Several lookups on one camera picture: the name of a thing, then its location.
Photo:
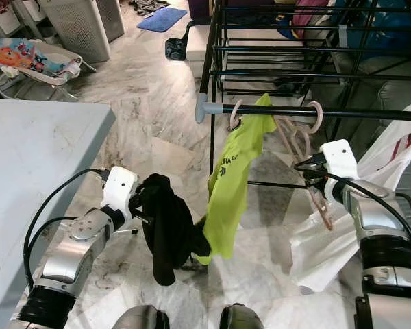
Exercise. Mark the blue bag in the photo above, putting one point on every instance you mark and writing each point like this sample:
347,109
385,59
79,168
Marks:
380,27

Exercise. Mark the white t-shirt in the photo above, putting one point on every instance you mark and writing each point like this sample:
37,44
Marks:
322,253

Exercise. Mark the pink garment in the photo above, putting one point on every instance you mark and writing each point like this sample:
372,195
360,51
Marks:
308,17

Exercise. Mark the lime green t-shirt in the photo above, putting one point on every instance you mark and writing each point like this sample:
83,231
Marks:
233,192

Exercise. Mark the black garment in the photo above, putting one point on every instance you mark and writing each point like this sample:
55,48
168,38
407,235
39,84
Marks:
164,233

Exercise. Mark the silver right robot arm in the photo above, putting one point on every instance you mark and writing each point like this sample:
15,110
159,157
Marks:
377,226

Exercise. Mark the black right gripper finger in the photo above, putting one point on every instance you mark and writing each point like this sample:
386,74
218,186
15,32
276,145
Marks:
302,166
307,192

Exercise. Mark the black bag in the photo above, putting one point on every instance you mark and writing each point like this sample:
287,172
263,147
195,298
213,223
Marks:
177,49

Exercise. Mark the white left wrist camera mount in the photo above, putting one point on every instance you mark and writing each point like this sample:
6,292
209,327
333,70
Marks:
120,188

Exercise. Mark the large grey air purifier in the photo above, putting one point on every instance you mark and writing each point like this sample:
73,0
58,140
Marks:
79,27

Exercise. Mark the white storage bin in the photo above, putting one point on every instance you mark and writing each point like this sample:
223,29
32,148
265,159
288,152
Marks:
7,24

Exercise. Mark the light grey table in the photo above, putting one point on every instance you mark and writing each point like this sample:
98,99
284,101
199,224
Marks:
41,171

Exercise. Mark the black metal drying rack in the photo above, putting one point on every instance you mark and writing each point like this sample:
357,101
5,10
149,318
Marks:
274,110

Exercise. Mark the blue floor mat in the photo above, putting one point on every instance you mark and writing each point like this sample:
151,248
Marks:
162,19

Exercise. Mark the white ottoman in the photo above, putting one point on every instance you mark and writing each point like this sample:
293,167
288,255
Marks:
202,51

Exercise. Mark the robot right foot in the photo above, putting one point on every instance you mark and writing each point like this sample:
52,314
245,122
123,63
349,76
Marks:
246,320

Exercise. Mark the pink hanger with green shirt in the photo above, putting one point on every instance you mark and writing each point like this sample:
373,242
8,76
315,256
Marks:
231,116

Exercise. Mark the purple seat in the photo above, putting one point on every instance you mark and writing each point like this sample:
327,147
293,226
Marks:
202,8

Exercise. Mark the dark clothes pile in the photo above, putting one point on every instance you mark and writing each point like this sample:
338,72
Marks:
147,6

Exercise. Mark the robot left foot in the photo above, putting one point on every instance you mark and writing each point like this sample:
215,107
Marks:
140,320

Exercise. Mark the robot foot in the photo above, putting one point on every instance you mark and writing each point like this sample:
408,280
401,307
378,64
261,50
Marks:
246,320
140,320

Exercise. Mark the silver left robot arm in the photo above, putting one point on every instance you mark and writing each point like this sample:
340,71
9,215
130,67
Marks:
72,260

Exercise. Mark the pink plastic hanger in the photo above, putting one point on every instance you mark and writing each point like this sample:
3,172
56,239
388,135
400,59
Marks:
319,116

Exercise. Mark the slim grey tower appliance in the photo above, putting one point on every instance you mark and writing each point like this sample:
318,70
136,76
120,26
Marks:
111,19

